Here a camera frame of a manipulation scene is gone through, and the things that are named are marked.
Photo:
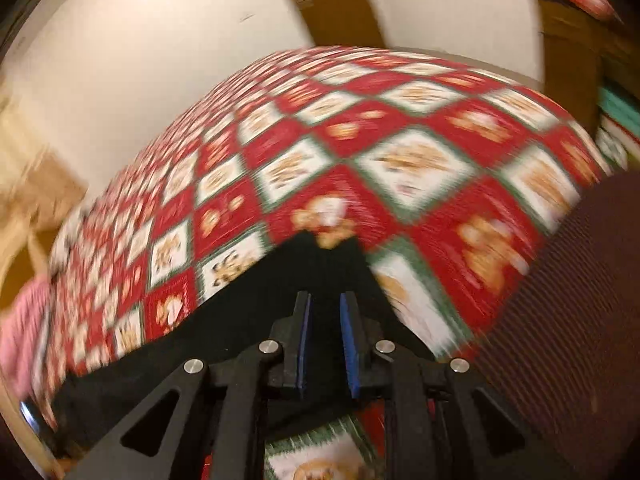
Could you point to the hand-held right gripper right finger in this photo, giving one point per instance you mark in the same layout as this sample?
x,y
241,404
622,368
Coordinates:
x,y
350,350

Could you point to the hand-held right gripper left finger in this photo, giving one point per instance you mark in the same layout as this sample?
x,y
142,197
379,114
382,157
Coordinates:
x,y
303,345

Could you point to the black pants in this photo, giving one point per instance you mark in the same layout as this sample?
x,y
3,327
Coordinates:
x,y
240,300

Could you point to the red checked bear bedspread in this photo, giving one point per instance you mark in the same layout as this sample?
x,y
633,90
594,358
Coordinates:
x,y
425,160

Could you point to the pink folded blanket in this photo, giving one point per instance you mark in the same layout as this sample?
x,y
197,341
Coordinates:
x,y
20,335

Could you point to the brown wooden door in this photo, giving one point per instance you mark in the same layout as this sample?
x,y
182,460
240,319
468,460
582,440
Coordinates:
x,y
335,5

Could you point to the blurred colourful stack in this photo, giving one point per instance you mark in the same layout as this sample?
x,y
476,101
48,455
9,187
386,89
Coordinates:
x,y
617,120

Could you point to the brown wooden furniture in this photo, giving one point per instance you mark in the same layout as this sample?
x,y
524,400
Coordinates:
x,y
565,45

